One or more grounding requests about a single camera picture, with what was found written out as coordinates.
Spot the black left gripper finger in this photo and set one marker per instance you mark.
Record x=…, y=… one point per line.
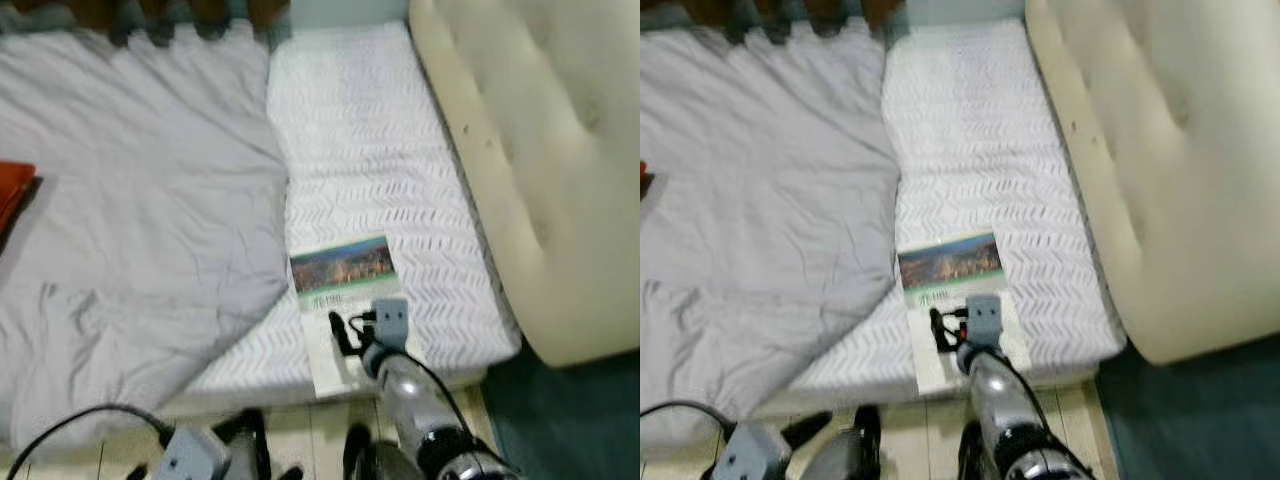
x=242, y=425
x=810, y=427

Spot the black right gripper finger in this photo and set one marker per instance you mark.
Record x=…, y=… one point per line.
x=340, y=334
x=937, y=330

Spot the white book with city photo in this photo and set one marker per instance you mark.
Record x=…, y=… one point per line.
x=345, y=270
x=955, y=265

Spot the light grey duvet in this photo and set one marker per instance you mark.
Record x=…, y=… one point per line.
x=760, y=230
x=130, y=230

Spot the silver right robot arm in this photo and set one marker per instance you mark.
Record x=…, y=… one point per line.
x=1030, y=430
x=440, y=430

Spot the beige bed base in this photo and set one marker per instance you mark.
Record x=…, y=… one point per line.
x=860, y=400
x=250, y=403

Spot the silver black robot left leg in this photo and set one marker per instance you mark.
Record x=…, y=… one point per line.
x=262, y=455
x=830, y=460

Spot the white chevron pattern mattress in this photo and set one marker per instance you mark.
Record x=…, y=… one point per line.
x=370, y=150
x=990, y=140

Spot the teal carpet rug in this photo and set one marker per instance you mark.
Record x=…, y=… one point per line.
x=1190, y=420
x=570, y=420

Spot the cream tufted headboard cushion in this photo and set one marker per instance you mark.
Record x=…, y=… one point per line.
x=1170, y=170
x=540, y=170

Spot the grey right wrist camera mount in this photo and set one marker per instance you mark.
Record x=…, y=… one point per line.
x=390, y=320
x=985, y=318

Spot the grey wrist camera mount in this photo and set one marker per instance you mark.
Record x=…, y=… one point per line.
x=390, y=320
x=985, y=318
x=750, y=455
x=190, y=458

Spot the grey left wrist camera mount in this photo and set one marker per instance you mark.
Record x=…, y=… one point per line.
x=190, y=458
x=750, y=455

